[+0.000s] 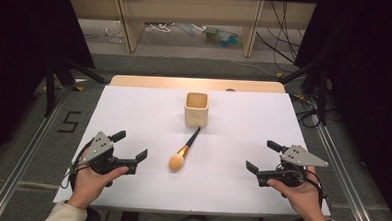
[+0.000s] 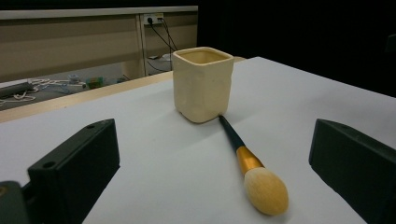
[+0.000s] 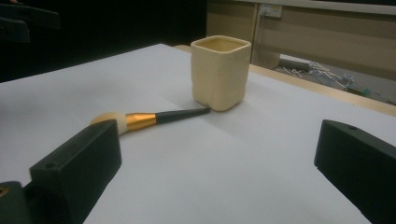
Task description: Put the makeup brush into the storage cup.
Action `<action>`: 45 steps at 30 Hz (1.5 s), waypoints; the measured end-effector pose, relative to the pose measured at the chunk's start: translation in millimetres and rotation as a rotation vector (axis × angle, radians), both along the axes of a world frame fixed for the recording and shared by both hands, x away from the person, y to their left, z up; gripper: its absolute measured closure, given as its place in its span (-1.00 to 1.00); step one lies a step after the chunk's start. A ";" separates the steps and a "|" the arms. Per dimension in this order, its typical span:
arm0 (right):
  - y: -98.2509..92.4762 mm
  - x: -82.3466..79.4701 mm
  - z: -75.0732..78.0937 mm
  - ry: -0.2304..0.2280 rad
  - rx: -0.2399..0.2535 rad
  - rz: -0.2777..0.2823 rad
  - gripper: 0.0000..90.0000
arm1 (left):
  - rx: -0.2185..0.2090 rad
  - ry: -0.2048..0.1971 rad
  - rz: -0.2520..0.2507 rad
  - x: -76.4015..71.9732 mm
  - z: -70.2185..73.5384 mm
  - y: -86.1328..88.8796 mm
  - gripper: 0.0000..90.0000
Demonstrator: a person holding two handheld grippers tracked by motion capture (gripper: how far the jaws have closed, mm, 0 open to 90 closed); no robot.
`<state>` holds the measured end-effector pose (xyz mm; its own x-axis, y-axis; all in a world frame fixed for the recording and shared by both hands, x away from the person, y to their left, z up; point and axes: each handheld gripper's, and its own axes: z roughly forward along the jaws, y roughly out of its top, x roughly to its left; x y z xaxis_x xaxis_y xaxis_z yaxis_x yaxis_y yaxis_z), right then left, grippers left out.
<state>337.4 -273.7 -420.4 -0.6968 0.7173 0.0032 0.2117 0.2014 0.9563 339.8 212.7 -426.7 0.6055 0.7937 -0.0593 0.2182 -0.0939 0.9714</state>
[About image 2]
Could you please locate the black power cable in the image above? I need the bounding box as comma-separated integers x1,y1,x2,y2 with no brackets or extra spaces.
147,18,177,52
158,17,179,51

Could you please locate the green packet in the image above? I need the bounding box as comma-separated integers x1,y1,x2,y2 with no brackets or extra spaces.
86,76,105,91

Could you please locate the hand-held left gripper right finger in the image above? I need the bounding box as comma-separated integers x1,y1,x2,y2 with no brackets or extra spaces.
308,118,396,224

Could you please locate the makeup brush with gold ferrule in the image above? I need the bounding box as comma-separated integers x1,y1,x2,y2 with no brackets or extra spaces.
218,115,290,217

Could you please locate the white cable bundle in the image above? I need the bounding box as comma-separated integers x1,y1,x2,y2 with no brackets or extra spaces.
0,77,87,107

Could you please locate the beige office desk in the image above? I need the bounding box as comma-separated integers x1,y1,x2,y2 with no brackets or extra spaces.
0,5,199,84

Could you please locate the cream square ceramic cup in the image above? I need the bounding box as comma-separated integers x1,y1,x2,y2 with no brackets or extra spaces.
172,46,235,124

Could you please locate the white wall socket strip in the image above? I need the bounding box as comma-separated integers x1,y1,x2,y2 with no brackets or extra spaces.
142,12,165,26

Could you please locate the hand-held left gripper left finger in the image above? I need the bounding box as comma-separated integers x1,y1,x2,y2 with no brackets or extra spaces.
27,118,121,224

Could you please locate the black floor cable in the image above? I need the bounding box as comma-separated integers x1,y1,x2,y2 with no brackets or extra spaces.
147,60,173,73

